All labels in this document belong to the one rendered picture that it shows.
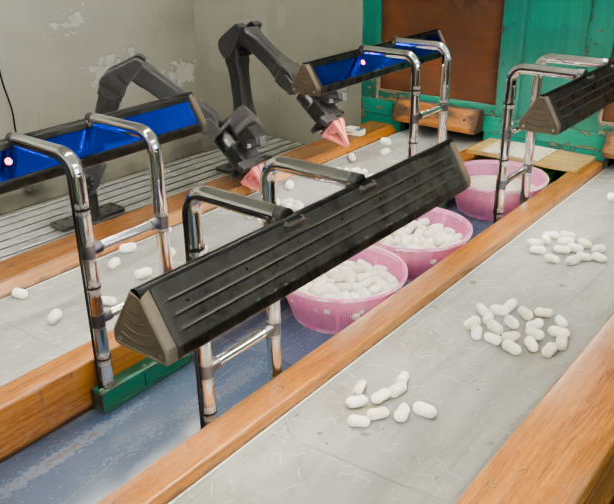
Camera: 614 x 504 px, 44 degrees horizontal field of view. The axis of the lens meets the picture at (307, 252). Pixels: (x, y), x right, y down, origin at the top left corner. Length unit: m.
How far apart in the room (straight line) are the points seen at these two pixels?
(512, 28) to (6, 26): 2.29
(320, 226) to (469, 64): 1.60
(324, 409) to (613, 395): 0.43
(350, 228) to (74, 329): 0.68
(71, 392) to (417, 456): 0.56
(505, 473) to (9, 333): 0.90
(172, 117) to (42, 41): 2.44
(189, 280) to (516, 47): 1.74
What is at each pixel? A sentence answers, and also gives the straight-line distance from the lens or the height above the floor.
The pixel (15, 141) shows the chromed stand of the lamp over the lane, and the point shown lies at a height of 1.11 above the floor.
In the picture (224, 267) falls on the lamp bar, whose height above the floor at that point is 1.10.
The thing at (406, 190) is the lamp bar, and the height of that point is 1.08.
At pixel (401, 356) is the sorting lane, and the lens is 1.31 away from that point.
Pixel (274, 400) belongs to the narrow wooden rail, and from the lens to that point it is 1.16.
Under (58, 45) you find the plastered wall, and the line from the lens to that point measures 3.91.
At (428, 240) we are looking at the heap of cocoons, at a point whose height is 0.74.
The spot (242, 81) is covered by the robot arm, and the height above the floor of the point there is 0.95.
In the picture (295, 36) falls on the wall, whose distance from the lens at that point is 3.88.
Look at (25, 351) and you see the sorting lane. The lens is 1.41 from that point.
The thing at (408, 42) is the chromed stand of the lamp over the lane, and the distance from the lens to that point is 2.04.
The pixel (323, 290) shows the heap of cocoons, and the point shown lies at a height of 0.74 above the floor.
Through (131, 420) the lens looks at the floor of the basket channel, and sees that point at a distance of 1.30.
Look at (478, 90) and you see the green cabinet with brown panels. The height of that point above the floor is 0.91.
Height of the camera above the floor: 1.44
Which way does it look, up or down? 25 degrees down
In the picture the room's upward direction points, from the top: 1 degrees counter-clockwise
